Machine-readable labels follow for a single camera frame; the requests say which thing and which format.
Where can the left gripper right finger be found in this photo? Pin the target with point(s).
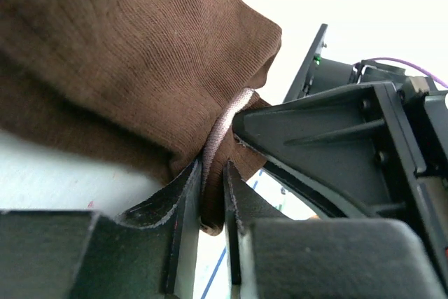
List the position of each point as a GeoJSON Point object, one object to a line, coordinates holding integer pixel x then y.
{"type": "Point", "coordinates": [273, 256]}

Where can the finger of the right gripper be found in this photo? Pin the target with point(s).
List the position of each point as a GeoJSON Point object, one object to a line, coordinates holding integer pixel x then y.
{"type": "Point", "coordinates": [346, 152]}

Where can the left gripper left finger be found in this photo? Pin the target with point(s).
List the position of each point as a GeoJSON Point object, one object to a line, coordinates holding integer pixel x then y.
{"type": "Point", "coordinates": [149, 251]}

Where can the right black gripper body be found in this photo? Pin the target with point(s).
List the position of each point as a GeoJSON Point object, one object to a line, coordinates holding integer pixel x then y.
{"type": "Point", "coordinates": [424, 102]}

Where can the brown striped cuff sock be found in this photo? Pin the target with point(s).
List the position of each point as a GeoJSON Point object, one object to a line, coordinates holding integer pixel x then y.
{"type": "Point", "coordinates": [149, 84]}

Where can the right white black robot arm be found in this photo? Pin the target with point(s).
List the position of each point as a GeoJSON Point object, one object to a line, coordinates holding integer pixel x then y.
{"type": "Point", "coordinates": [318, 74]}

